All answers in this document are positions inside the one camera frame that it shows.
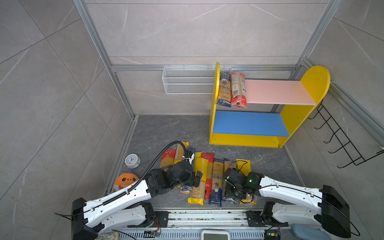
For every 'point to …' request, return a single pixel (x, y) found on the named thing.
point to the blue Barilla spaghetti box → (188, 187)
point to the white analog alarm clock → (132, 161)
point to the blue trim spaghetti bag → (216, 197)
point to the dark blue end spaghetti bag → (228, 163)
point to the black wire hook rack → (356, 159)
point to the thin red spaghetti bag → (210, 157)
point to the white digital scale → (215, 235)
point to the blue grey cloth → (306, 232)
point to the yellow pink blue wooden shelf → (262, 129)
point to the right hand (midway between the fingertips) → (225, 193)
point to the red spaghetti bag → (167, 158)
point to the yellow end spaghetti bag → (244, 166)
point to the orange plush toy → (124, 180)
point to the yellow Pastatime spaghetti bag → (198, 194)
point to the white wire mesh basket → (189, 80)
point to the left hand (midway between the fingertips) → (195, 169)
